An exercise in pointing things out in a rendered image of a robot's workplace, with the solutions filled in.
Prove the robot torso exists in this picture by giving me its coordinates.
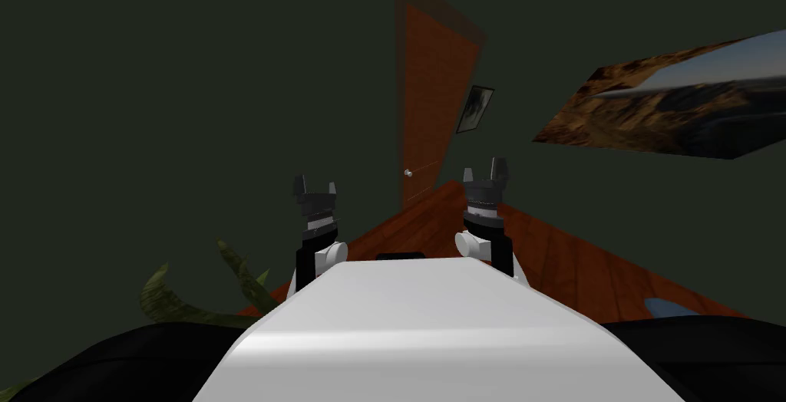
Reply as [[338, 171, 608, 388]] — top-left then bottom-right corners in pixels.
[[193, 252, 688, 402]]

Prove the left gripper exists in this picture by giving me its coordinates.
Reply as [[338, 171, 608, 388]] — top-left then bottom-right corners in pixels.
[[292, 174, 338, 221]]

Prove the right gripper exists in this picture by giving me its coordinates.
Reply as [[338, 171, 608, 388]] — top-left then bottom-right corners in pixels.
[[462, 157, 510, 209]]

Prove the small dark framed picture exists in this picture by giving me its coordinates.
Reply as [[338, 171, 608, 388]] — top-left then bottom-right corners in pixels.
[[456, 85, 495, 135]]

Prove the large landscape wall picture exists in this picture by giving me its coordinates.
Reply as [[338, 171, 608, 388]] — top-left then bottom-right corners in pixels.
[[531, 29, 786, 160]]

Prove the brown wooden door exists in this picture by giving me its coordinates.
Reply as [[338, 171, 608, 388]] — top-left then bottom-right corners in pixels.
[[398, 2, 482, 209]]

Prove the green leafy plant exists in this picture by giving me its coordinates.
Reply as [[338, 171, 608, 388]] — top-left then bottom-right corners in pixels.
[[0, 239, 282, 398]]

